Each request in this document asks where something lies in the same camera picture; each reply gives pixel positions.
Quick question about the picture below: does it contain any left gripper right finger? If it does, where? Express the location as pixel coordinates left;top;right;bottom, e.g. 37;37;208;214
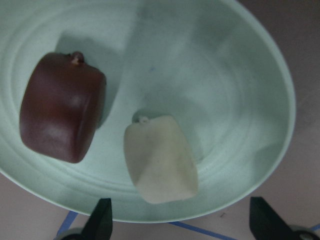
249;197;300;240

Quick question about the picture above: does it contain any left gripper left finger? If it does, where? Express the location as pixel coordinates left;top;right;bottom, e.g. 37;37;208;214
81;198;113;240

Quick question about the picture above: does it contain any white bun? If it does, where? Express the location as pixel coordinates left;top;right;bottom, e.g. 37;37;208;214
123;115;199;204

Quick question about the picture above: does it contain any brown bun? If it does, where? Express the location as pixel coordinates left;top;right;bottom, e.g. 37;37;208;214
19;51;107;164

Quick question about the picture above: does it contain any light green plate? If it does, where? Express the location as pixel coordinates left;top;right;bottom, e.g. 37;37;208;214
0;0;296;223

